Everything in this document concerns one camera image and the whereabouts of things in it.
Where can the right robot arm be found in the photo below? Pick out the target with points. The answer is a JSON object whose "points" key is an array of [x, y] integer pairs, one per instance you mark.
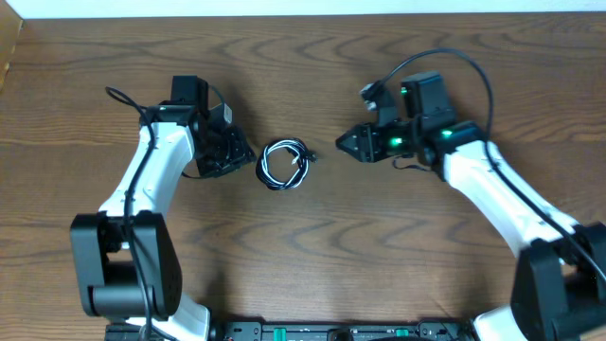
{"points": [[559, 287]]}

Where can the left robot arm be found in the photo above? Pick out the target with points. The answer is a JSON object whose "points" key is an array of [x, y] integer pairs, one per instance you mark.
{"points": [[126, 265]]}

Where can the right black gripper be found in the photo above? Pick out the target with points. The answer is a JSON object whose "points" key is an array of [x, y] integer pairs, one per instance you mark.
{"points": [[368, 142]]}

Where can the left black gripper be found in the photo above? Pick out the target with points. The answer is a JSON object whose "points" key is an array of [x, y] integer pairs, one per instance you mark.
{"points": [[240, 155]]}

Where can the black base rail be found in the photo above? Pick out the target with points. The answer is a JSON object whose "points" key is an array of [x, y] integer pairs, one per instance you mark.
{"points": [[255, 331]]}

